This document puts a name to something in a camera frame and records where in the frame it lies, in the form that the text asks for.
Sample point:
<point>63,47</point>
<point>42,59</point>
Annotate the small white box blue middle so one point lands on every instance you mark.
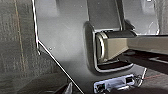
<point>113,85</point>

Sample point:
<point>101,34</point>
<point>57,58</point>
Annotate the thick grey robot limb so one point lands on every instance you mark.
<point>133,45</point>

